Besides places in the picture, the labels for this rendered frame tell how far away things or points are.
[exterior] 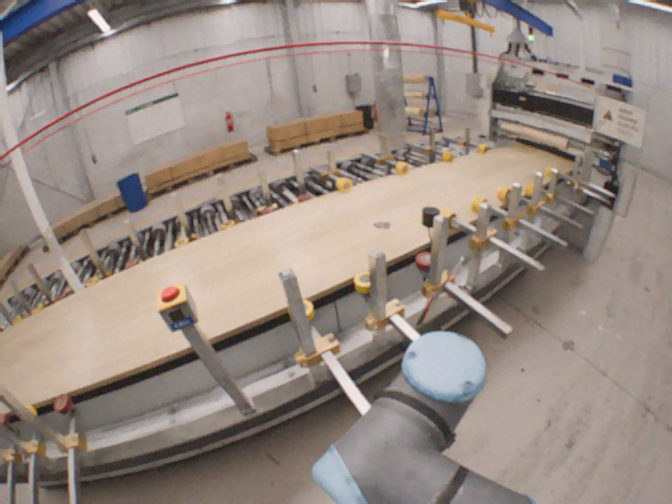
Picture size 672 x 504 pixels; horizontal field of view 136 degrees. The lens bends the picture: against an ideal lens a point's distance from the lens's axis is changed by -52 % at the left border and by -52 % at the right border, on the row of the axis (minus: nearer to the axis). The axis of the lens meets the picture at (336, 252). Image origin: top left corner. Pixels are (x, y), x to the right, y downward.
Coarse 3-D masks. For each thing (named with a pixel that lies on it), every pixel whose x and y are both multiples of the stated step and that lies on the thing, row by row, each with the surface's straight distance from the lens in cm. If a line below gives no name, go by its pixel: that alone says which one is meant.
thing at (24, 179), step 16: (560, 0) 298; (0, 32) 199; (0, 48) 194; (0, 64) 189; (0, 80) 185; (0, 96) 184; (0, 112) 183; (16, 144) 178; (16, 160) 176; (32, 192) 176; (32, 208) 177; (48, 224) 180; (48, 240) 179; (64, 256) 183; (64, 272) 184; (80, 288) 187
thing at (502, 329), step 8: (424, 272) 111; (448, 288) 105; (456, 288) 105; (456, 296) 104; (464, 296) 103; (464, 304) 102; (472, 304) 101; (472, 312) 101; (480, 312) 99; (488, 312) 100; (488, 320) 98; (496, 320) 98; (496, 328) 97; (504, 328) 97; (504, 336) 97
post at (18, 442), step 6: (0, 426) 136; (0, 432) 136; (6, 432) 137; (12, 432) 139; (6, 438) 139; (12, 438) 138; (18, 438) 140; (18, 444) 139; (24, 444) 141; (24, 450) 143; (42, 462) 148; (48, 462) 148
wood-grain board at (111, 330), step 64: (384, 192) 166; (448, 192) 169; (192, 256) 144; (256, 256) 125; (320, 256) 115; (64, 320) 168; (128, 320) 128; (256, 320) 96; (0, 384) 185; (64, 384) 130
